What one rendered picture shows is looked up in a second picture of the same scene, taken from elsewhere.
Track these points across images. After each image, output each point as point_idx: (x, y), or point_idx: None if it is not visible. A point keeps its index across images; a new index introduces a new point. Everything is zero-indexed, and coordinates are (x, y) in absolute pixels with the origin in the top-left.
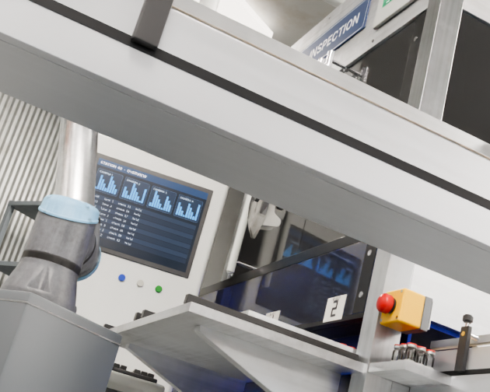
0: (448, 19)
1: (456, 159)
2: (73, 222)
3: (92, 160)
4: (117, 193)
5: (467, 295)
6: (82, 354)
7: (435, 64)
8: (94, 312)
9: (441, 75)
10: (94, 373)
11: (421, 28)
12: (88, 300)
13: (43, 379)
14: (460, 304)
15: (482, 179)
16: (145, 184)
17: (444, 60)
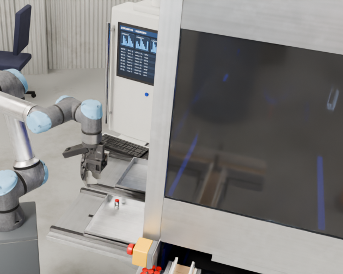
0: (166, 44)
1: None
2: None
3: (19, 137)
4: (133, 45)
5: (201, 232)
6: (16, 249)
7: (159, 86)
8: (138, 112)
9: (165, 93)
10: (28, 252)
11: None
12: (134, 106)
13: (1, 263)
14: (196, 237)
15: None
16: (146, 38)
17: (167, 80)
